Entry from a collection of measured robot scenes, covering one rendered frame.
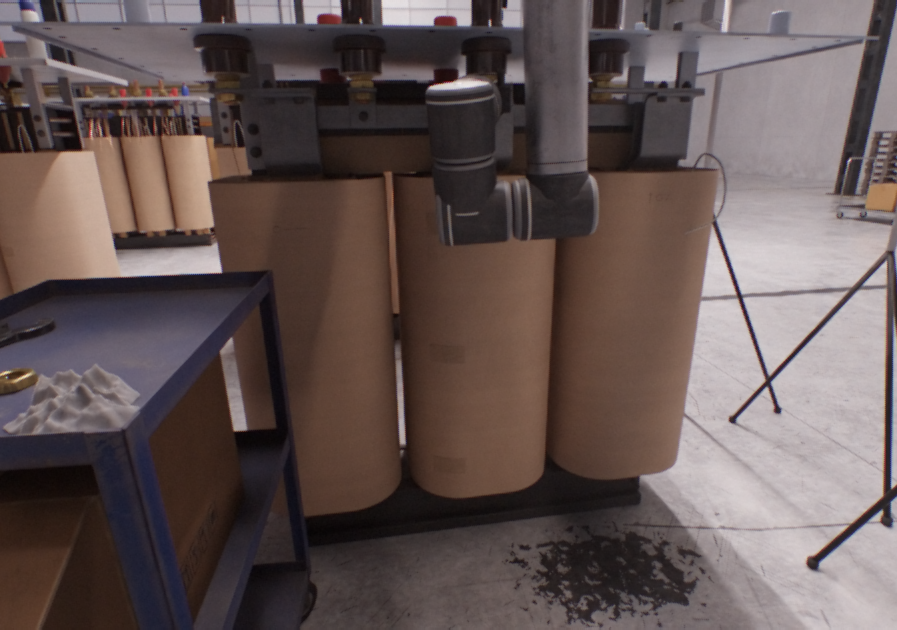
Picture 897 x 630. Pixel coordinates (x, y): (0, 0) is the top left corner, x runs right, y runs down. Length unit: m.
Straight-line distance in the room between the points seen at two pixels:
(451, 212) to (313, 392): 0.64
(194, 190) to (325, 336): 5.72
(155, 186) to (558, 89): 6.39
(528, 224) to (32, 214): 2.75
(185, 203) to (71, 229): 3.70
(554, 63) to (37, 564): 0.87
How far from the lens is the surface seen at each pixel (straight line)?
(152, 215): 7.05
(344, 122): 1.26
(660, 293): 1.44
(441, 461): 1.45
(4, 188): 3.29
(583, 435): 1.56
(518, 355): 1.33
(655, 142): 1.40
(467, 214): 0.87
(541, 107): 0.88
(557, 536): 1.74
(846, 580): 1.91
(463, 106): 0.83
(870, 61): 14.30
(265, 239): 1.21
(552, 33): 0.88
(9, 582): 0.64
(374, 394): 1.34
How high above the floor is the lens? 1.15
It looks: 19 degrees down
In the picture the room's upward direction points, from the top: 1 degrees counter-clockwise
